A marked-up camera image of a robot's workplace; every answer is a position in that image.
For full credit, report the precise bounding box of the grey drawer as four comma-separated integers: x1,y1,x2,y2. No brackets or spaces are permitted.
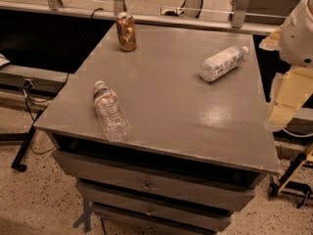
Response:
76,179,231,233
53,151,254,212
91,203,216,235

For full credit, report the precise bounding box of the middle grey drawer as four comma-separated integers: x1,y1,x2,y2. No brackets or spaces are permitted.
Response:
76,179,231,233

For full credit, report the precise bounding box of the black stand leg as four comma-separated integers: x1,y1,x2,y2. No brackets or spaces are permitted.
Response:
11,110,45,173

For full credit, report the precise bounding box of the bottom grey drawer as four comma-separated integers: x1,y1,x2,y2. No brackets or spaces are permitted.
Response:
91,203,216,235

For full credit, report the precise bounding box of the white labelled plastic bottle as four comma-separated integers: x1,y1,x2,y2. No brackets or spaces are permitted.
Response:
200,46,249,82

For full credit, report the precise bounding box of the black and yellow floor stand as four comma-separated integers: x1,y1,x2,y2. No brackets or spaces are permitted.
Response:
269,143,313,209

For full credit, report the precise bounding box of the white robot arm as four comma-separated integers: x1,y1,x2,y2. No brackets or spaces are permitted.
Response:
259,0,313,131

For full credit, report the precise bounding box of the top grey drawer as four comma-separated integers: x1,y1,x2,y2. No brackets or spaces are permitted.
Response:
53,151,254,212

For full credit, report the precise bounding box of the grey drawer cabinet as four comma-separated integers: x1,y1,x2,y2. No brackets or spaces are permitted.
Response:
33,23,281,235

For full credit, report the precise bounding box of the clear plastic water bottle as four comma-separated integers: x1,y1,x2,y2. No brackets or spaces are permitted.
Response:
93,80,130,142

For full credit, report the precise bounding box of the black power cable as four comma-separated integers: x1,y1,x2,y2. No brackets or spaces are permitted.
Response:
19,7,105,155

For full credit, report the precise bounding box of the orange soda can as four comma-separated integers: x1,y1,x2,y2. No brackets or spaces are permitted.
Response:
115,12,137,51

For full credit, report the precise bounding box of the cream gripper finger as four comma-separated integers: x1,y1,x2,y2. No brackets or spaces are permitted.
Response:
266,66,313,127

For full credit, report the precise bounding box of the metal window rail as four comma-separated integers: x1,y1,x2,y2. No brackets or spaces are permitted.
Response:
0,1,277,36

